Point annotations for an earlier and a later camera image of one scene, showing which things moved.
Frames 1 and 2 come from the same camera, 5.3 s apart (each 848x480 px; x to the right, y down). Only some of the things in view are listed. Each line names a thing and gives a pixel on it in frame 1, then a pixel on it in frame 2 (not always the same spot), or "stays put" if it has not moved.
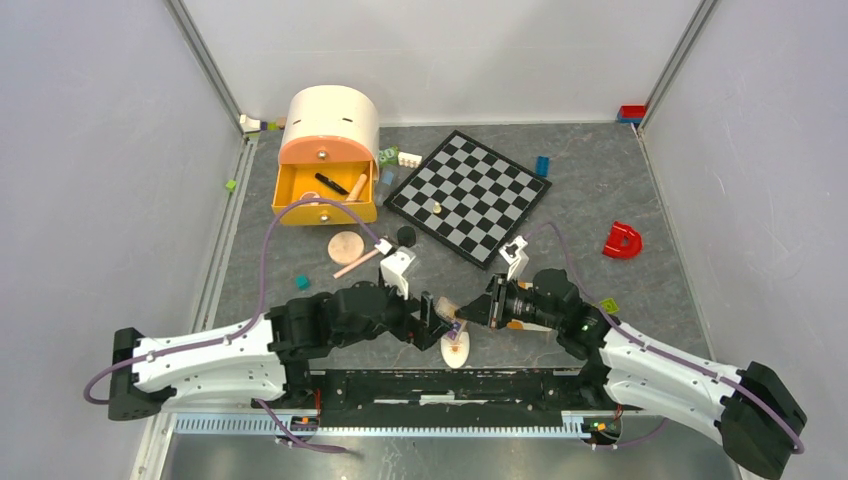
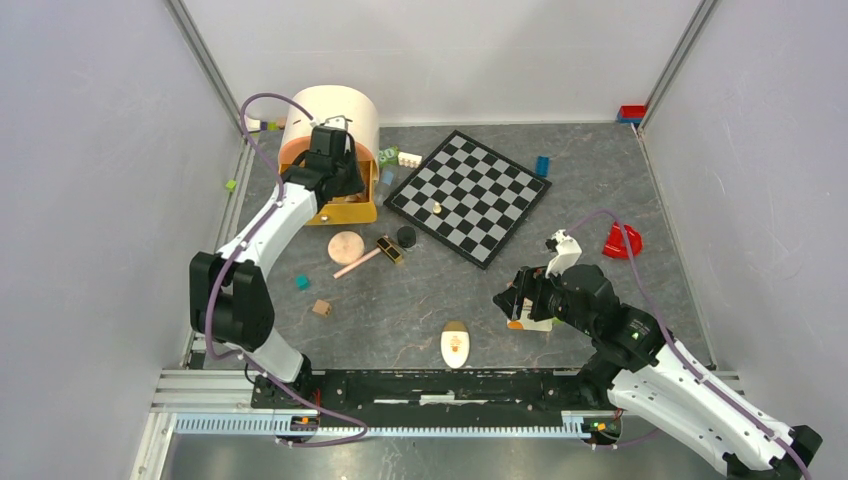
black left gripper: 423,331 → 356,184
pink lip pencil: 354,264 stays put
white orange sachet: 518,324 stays put
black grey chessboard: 484,197 stays put
